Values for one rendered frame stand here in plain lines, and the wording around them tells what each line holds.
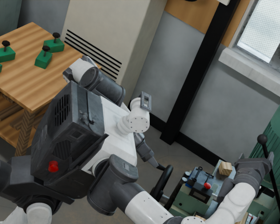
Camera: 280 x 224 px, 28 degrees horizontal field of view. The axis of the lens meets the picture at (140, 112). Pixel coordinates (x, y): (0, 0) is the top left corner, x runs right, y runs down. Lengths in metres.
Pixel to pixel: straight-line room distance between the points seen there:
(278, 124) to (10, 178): 0.93
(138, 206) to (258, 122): 2.13
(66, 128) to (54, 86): 1.55
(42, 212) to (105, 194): 0.39
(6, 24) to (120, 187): 2.63
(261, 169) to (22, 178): 0.80
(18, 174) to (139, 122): 0.47
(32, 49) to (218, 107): 1.25
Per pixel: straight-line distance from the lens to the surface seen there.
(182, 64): 3.68
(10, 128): 3.41
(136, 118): 1.73
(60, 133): 1.70
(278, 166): 2.04
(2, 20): 4.04
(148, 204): 1.60
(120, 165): 1.66
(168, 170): 2.32
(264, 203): 2.24
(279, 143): 1.98
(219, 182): 2.47
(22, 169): 1.95
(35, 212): 1.99
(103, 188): 1.66
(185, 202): 2.29
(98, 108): 1.80
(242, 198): 1.72
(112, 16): 3.46
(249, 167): 1.89
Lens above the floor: 2.52
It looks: 38 degrees down
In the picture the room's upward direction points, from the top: 22 degrees clockwise
